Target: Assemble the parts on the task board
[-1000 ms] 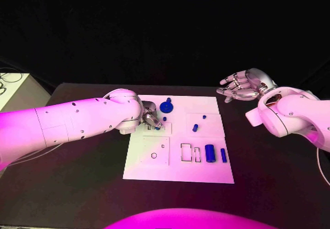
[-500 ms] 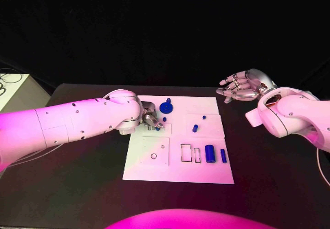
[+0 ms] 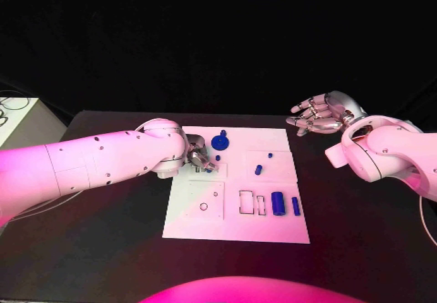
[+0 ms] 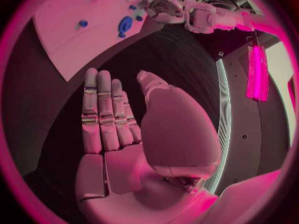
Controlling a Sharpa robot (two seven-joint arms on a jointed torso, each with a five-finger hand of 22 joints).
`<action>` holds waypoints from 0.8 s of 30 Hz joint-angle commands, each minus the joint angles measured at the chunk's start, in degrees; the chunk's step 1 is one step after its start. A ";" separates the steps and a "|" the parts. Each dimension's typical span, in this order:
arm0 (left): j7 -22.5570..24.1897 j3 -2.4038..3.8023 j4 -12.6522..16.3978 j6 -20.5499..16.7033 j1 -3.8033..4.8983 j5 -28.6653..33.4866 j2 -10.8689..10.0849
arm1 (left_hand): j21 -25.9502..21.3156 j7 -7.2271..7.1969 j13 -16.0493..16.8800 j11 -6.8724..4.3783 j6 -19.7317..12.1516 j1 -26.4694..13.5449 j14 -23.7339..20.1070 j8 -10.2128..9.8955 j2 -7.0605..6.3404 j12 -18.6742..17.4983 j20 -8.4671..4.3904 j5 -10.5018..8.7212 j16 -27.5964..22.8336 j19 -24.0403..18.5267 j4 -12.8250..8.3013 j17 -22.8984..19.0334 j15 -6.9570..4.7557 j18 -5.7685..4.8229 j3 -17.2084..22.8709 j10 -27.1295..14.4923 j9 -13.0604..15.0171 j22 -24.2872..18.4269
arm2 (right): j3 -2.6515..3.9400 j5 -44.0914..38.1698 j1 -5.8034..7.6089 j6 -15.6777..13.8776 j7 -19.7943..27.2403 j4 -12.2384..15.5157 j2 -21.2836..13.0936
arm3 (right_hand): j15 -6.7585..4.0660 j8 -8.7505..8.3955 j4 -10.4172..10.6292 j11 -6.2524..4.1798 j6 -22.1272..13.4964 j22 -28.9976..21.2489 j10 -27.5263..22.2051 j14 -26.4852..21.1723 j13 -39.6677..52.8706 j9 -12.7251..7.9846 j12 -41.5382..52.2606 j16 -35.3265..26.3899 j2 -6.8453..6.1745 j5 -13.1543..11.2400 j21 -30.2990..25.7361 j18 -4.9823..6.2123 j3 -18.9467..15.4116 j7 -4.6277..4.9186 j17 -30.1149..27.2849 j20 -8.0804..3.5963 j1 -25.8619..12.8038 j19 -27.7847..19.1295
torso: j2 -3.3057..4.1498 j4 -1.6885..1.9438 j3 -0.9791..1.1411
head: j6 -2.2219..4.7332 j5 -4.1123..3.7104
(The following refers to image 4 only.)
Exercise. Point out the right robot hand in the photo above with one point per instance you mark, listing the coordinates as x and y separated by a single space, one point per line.
121 169

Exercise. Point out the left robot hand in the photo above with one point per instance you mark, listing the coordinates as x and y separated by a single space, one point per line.
167 15

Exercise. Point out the white task board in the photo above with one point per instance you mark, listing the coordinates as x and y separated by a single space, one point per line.
67 44

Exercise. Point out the blue peg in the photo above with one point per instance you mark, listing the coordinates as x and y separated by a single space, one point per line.
139 18
83 23

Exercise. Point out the blue block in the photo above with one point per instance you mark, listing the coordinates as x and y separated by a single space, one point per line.
132 7

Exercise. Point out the blue gear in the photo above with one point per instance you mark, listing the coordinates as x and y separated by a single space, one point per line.
125 24

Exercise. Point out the glowing light bar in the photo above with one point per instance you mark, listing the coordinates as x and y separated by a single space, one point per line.
257 74

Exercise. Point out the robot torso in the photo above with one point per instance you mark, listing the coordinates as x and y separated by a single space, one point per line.
245 115

